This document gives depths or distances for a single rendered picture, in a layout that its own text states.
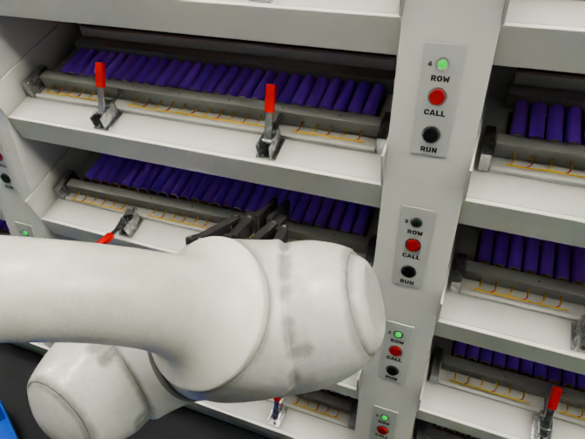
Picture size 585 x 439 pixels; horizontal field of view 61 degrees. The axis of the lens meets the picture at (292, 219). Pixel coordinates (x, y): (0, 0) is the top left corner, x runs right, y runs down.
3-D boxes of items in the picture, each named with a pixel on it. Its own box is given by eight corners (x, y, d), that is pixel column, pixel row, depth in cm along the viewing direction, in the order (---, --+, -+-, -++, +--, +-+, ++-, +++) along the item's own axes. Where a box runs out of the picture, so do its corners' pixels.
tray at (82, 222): (369, 318, 75) (368, 286, 67) (52, 233, 93) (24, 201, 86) (400, 214, 86) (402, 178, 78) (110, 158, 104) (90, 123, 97)
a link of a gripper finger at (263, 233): (228, 248, 60) (238, 251, 59) (272, 214, 69) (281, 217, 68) (228, 276, 61) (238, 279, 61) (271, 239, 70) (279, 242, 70)
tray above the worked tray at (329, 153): (382, 208, 64) (383, 128, 53) (22, 138, 83) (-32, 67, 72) (415, 105, 75) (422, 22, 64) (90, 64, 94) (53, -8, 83)
